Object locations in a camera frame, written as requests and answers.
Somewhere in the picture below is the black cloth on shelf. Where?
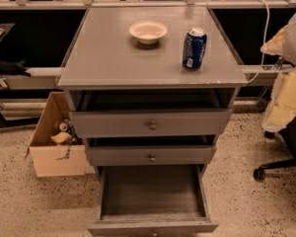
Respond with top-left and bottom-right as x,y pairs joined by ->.
0,60 -> 31,77

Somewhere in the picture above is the blue pepsi can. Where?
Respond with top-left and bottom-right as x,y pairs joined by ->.
183,28 -> 207,71

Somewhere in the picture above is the yellow sponge in box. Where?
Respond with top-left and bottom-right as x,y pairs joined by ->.
50,131 -> 71,144

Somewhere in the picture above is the white cable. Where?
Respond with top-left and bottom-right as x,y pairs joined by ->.
247,0 -> 271,85

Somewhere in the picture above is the cardboard box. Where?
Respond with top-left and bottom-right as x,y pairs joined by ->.
29,92 -> 86,177

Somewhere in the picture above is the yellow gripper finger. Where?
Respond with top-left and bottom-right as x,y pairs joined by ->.
260,26 -> 287,55
261,69 -> 296,132

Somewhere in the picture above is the black office chair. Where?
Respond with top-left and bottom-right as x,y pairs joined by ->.
253,106 -> 296,182

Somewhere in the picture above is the grey open bottom drawer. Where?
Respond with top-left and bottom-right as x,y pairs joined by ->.
88,165 -> 218,237

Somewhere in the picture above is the grey drawer cabinet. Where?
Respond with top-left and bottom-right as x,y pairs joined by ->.
56,5 -> 249,237

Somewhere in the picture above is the silver can in box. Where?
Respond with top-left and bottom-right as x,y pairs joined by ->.
59,122 -> 68,131

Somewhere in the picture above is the white paper bowl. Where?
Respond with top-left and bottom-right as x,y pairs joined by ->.
129,21 -> 168,44

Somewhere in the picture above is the grey middle drawer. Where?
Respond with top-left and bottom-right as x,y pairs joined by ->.
85,139 -> 216,166

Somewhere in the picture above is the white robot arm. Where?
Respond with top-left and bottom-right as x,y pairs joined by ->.
260,13 -> 296,132

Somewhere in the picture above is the grey top drawer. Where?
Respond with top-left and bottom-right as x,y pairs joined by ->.
69,109 -> 231,138

